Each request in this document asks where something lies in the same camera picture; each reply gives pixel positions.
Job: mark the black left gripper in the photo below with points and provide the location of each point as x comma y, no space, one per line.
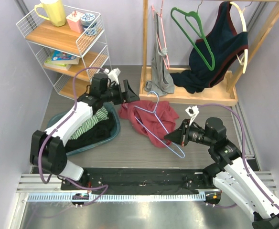
130,96

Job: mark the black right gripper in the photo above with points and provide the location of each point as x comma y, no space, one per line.
177,136

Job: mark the light blue hanger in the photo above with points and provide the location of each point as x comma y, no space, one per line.
161,123

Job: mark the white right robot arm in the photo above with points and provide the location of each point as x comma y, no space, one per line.
230,172

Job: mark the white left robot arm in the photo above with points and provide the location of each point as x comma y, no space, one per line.
48,147

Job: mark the grey tank top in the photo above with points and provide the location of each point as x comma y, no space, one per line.
161,81

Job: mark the pink hanger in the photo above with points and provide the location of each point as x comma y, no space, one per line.
162,35

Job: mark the navy tank top red trim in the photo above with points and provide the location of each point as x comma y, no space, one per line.
226,45

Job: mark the cream white hanger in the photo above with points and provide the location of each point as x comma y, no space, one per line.
243,61

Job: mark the green striped shirt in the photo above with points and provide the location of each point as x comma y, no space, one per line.
100,115

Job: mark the wooden clothes rack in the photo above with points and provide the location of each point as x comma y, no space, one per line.
223,93

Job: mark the teal plastic laundry basin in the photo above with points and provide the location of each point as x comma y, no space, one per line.
113,133

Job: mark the blue cover book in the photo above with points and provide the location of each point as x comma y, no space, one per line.
64,58

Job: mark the blue white patterned cup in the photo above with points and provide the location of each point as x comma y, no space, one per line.
88,24

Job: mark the green cover book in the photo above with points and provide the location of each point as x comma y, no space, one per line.
49,63

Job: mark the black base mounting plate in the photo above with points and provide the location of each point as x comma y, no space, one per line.
150,181

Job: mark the pink small box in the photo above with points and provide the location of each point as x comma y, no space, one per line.
74,21

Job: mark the yellow mug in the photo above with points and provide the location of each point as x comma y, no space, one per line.
54,10

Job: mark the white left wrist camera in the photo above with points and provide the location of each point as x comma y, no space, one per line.
113,75

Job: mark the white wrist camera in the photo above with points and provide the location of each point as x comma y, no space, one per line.
113,75
193,112

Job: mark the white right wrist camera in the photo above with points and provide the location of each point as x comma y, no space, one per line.
193,112

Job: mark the white wire wooden shelf rack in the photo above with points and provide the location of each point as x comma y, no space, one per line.
44,38

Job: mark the slotted aluminium cable rail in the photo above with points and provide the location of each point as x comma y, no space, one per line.
82,197

